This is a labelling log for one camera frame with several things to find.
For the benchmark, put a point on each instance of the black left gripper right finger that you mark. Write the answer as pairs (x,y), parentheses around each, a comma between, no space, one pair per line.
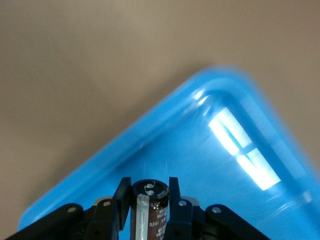
(212,225)

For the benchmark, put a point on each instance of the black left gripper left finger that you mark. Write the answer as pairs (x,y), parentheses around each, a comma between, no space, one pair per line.
(75,222)

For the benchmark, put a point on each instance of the dark cylindrical capacitor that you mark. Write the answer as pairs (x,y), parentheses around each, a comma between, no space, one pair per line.
(150,212)

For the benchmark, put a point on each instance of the blue plastic tray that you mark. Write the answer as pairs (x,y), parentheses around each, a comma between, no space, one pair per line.
(200,150)

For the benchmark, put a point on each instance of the brown table cover sheet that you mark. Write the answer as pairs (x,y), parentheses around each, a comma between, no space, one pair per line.
(75,75)

